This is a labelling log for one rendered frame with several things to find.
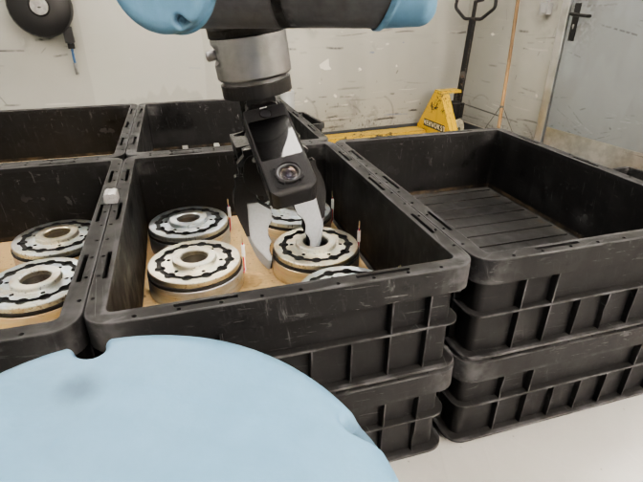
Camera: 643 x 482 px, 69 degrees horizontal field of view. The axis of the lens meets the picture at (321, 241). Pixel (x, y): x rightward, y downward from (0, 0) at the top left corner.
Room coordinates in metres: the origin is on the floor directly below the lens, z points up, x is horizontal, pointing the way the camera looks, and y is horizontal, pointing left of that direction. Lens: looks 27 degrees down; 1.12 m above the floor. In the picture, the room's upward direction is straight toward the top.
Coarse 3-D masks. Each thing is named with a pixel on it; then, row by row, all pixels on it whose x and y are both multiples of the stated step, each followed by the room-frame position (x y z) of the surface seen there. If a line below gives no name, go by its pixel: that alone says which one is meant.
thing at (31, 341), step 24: (0, 168) 0.57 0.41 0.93; (24, 168) 0.58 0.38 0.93; (48, 168) 0.59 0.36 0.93; (120, 168) 0.57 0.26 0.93; (96, 216) 0.42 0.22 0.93; (96, 240) 0.37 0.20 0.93; (96, 264) 0.33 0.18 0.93; (72, 288) 0.29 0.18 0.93; (72, 312) 0.26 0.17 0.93; (0, 336) 0.24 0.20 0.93; (24, 336) 0.24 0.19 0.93; (48, 336) 0.24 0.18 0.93; (72, 336) 0.25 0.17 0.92; (0, 360) 0.23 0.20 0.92; (24, 360) 0.24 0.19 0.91
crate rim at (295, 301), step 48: (336, 144) 0.69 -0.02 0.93; (384, 192) 0.49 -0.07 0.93; (432, 240) 0.38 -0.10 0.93; (96, 288) 0.29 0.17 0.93; (288, 288) 0.29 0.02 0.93; (336, 288) 0.30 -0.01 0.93; (384, 288) 0.31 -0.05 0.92; (432, 288) 0.32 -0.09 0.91; (96, 336) 0.25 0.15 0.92; (192, 336) 0.27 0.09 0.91
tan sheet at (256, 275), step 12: (240, 228) 0.61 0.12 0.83; (336, 228) 0.61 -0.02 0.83; (240, 240) 0.57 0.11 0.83; (240, 252) 0.53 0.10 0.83; (252, 252) 0.53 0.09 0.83; (252, 264) 0.50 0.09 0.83; (360, 264) 0.50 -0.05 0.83; (144, 276) 0.47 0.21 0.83; (252, 276) 0.47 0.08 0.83; (264, 276) 0.47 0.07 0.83; (276, 276) 0.47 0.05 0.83; (144, 288) 0.45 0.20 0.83; (252, 288) 0.45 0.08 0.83; (144, 300) 0.42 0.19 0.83
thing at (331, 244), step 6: (324, 234) 0.51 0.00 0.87; (300, 240) 0.50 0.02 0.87; (324, 240) 0.51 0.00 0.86; (330, 240) 0.50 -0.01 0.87; (300, 246) 0.48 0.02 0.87; (306, 246) 0.48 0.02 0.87; (324, 246) 0.48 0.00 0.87; (330, 246) 0.48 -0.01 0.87; (306, 252) 0.47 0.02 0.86; (312, 252) 0.47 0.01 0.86; (318, 252) 0.47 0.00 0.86; (324, 252) 0.47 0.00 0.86
